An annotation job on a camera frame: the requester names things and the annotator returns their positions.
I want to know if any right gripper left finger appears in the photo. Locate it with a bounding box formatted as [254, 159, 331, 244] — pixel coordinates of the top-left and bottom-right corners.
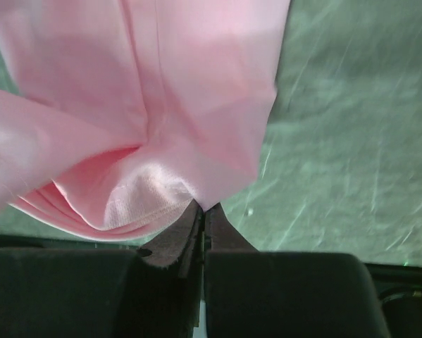
[0, 202, 202, 337]

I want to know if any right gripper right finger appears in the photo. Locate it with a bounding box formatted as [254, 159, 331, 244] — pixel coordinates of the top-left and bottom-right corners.
[204, 205, 390, 337]

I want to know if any pink t shirt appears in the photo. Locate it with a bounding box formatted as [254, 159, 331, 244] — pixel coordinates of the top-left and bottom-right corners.
[0, 1, 290, 241]

